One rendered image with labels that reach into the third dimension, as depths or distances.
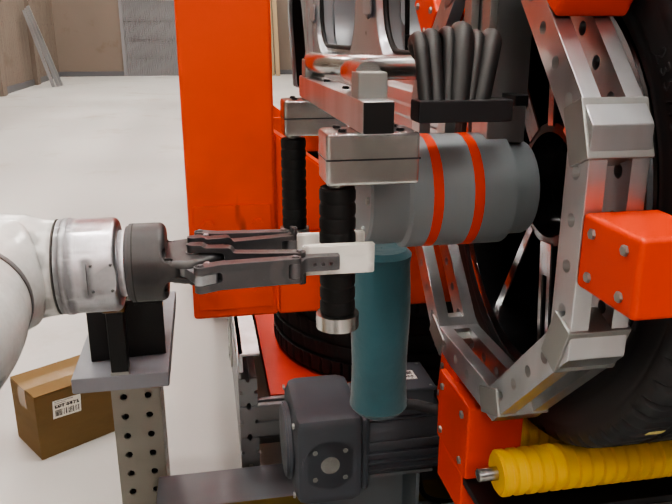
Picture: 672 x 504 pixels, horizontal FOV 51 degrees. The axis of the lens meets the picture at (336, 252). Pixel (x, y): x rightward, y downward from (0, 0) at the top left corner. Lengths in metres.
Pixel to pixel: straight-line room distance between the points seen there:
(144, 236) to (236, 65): 0.64
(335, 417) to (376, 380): 0.21
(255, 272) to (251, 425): 0.97
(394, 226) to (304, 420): 0.51
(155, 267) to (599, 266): 0.39
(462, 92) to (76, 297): 0.39
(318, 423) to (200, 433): 0.80
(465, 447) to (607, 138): 0.49
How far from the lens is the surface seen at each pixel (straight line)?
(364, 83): 0.66
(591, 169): 0.66
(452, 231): 0.85
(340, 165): 0.66
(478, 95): 0.67
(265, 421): 1.59
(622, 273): 0.62
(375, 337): 1.03
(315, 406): 1.28
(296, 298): 1.36
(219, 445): 1.95
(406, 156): 0.67
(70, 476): 1.93
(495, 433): 0.99
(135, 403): 1.59
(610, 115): 0.67
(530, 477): 0.94
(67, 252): 0.66
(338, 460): 1.28
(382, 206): 0.81
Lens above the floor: 1.04
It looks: 17 degrees down
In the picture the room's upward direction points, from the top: straight up
